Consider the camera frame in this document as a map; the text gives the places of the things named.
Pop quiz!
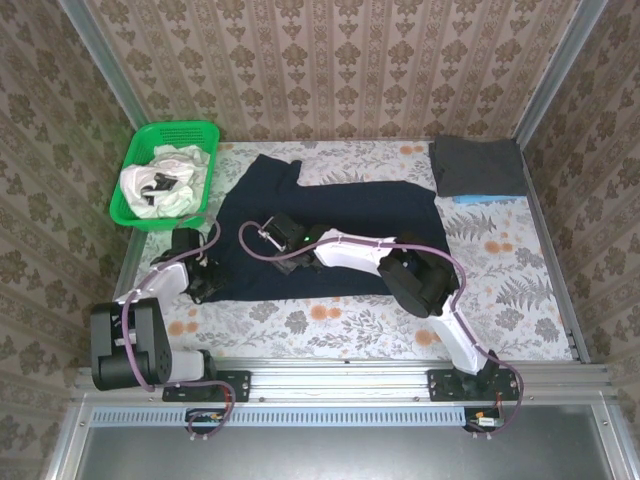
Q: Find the dark grey folded t-shirt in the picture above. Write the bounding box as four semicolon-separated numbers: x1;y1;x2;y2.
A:
428;134;529;198

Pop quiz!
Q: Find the aluminium frame post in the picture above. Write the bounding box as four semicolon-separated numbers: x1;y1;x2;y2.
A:
513;0;610;146
55;0;151;144

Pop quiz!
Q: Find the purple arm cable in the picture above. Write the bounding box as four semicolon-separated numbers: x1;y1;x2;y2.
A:
238;219;525;441
122;213;236;441

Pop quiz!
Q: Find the floral tablecloth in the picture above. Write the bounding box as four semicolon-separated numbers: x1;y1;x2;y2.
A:
132;139;576;362

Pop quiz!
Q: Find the grey slotted cable duct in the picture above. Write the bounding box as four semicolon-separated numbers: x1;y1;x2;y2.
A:
91;405;612;427

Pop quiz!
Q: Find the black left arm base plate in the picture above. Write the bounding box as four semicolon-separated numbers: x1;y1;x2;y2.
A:
162;368;252;403

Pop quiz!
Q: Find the navy blue t-shirt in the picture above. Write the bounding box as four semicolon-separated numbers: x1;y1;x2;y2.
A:
202;153;451;304

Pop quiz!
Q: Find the green plastic basket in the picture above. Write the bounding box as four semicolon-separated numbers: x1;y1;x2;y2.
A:
108;119;222;231

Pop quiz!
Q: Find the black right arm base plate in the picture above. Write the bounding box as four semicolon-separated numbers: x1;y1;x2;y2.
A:
426;368;521;403

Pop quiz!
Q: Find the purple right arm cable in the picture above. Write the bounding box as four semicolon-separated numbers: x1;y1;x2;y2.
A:
238;219;525;441

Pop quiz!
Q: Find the grey metal panel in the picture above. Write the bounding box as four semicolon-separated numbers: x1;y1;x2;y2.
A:
44;399;640;480

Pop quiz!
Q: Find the white crumpled t-shirt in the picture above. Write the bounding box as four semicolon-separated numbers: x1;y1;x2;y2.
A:
119;143;213;220

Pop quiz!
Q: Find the light blue folded t-shirt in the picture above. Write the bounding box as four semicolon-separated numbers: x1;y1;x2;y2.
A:
452;193;521;205

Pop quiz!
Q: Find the aluminium mounting rail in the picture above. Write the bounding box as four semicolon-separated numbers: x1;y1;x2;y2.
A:
73;360;615;402

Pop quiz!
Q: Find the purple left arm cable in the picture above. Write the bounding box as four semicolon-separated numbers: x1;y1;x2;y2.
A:
122;213;236;441

